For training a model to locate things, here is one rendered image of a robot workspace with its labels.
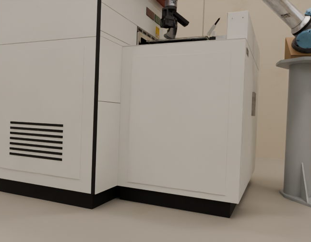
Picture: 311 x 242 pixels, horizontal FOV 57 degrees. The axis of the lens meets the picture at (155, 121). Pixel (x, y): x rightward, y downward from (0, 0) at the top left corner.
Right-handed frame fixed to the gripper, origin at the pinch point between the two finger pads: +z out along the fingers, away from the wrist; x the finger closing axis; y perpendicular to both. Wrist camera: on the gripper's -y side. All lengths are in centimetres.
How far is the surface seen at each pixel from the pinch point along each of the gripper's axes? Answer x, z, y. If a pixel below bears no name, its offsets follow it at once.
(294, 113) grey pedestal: 36, 41, -64
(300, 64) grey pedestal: 38, 12, -65
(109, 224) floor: 43, 92, 48
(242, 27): 52, 3, -10
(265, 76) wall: -103, -5, -177
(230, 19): 47.7, -0.8, -5.8
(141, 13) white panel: -2.2, -14.4, 20.4
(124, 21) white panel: 11.4, -3.4, 34.9
